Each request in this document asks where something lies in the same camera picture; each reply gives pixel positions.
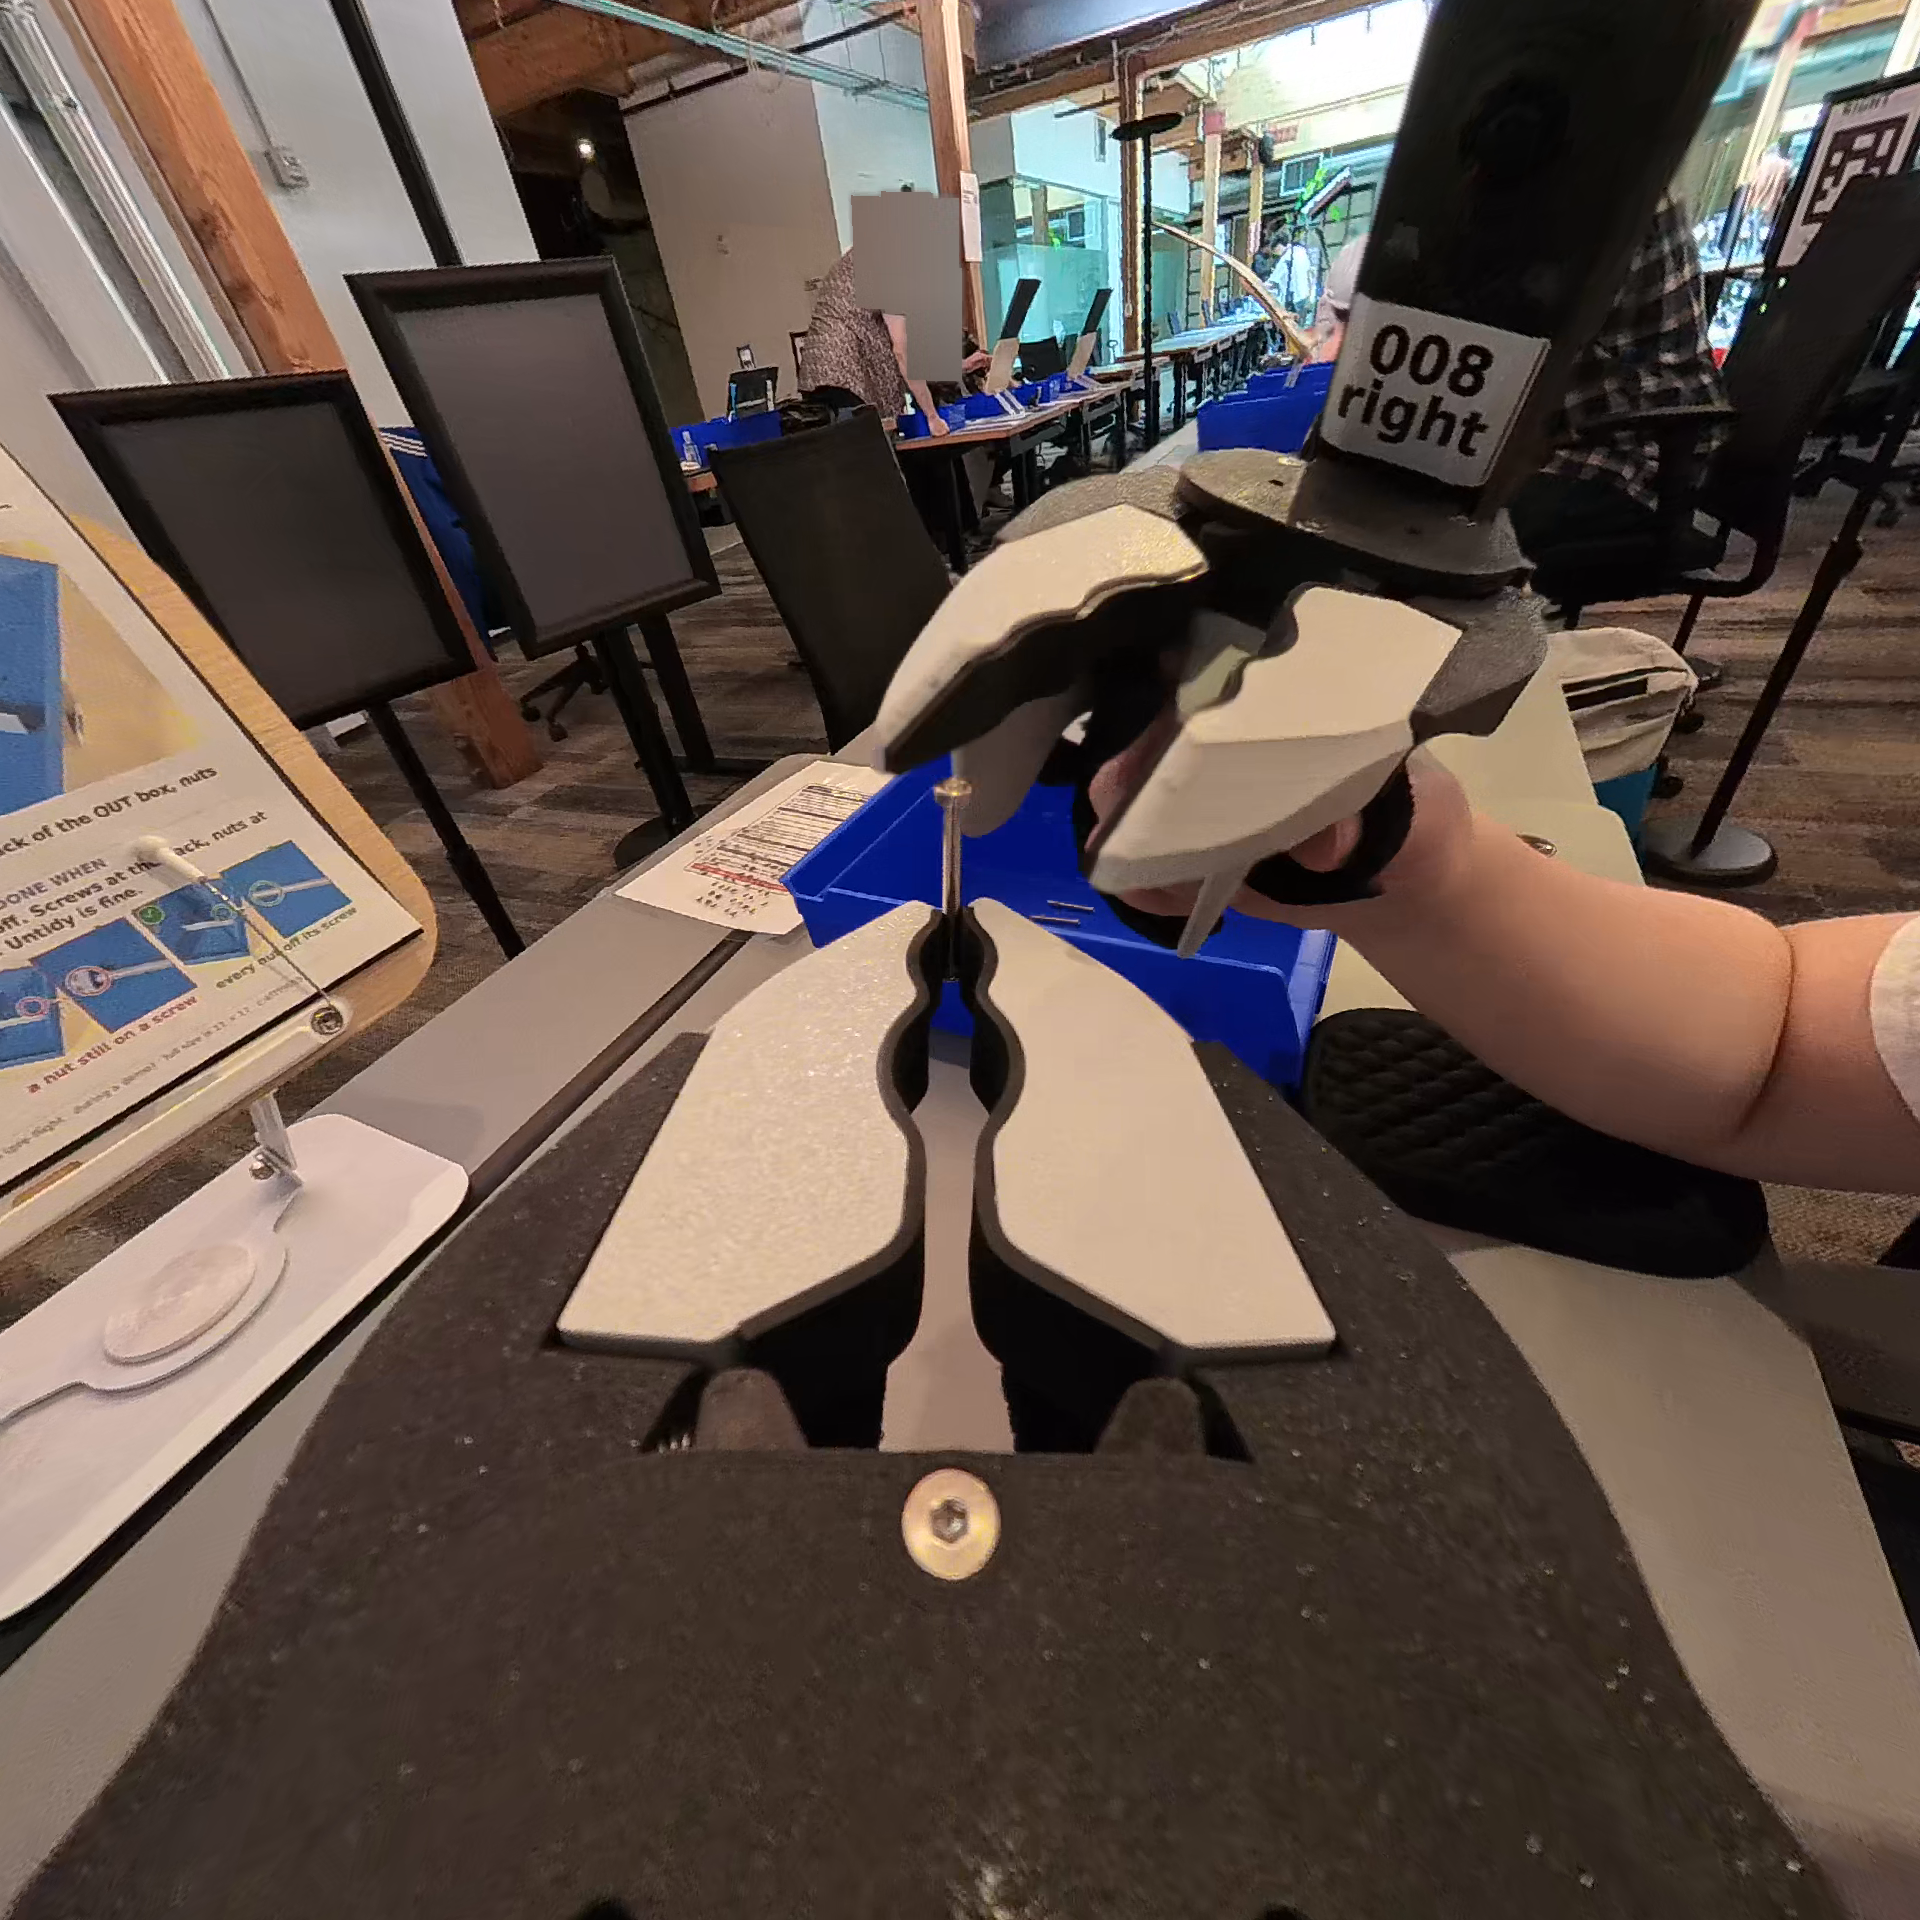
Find row of distant blue bins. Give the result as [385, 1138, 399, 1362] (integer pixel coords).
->
[668, 359, 1337, 452]

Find person's right hand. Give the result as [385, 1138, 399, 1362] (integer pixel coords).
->
[1088, 718, 1489, 976]

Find blue striped jacket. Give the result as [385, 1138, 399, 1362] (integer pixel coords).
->
[382, 426, 505, 640]

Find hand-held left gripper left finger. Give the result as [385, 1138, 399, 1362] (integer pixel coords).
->
[557, 901, 945, 1449]

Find printed instruction sheet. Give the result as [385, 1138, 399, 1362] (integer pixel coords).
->
[0, 441, 425, 1192]

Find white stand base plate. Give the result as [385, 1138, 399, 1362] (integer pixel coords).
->
[0, 441, 471, 1623]

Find white cloth bag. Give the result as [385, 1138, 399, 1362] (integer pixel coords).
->
[1544, 626, 1701, 782]

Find blue plastic bin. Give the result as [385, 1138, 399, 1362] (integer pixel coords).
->
[778, 766, 1337, 1097]

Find far work table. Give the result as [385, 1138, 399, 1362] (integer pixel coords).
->
[895, 381, 1143, 572]

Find black office chair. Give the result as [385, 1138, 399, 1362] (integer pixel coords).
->
[704, 405, 962, 759]
[1506, 181, 1920, 633]

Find person's right forearm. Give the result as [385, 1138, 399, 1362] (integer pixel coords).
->
[1469, 809, 1893, 1197]

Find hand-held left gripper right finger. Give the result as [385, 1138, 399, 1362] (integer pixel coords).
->
[959, 901, 1337, 1449]

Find black floor stand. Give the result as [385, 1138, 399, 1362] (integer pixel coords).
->
[1640, 450, 1920, 888]

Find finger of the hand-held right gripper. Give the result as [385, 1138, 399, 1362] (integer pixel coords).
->
[1082, 583, 1464, 959]
[870, 502, 1212, 840]

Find small marker sign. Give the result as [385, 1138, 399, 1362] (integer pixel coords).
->
[1775, 74, 1920, 272]

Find black framed easel board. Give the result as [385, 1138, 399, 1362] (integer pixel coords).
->
[345, 256, 728, 873]
[47, 370, 530, 962]

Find black floor lamp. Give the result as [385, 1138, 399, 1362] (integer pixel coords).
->
[1111, 111, 1190, 452]

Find laminated barcode sheet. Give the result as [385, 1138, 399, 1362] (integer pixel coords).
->
[615, 759, 886, 937]

